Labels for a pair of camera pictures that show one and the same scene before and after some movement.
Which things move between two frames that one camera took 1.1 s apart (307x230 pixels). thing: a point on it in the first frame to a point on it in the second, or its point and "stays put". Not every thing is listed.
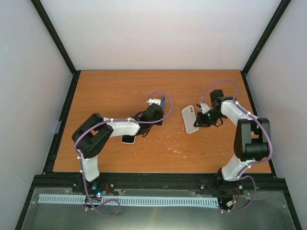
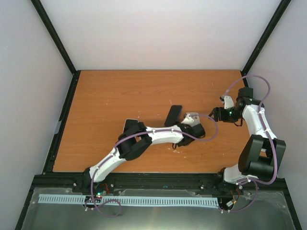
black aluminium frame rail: [214, 182] stays put
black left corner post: [59, 44] stays put
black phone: [162, 101] to [173, 115]
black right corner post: [276, 17] stays put
